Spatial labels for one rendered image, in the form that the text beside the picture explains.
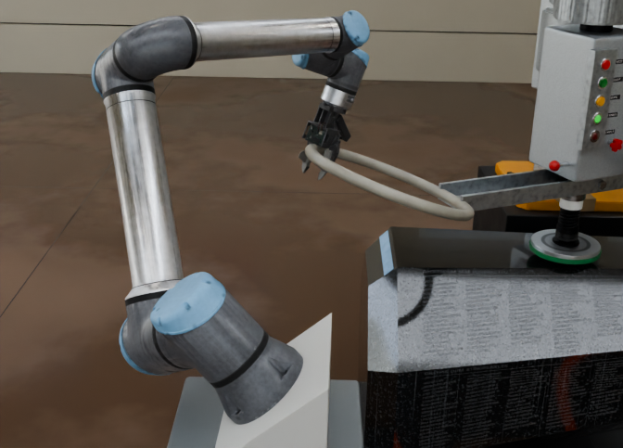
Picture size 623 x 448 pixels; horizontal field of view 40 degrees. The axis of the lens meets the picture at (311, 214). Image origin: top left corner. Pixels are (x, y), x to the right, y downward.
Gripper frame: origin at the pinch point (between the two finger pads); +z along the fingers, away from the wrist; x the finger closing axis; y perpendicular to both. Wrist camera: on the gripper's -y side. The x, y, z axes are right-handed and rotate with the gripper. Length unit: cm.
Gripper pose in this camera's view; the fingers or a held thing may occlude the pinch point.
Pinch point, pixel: (313, 172)
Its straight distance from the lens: 243.1
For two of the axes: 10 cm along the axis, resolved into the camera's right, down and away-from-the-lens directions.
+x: 7.9, 4.0, -4.7
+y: -5.1, 0.0, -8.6
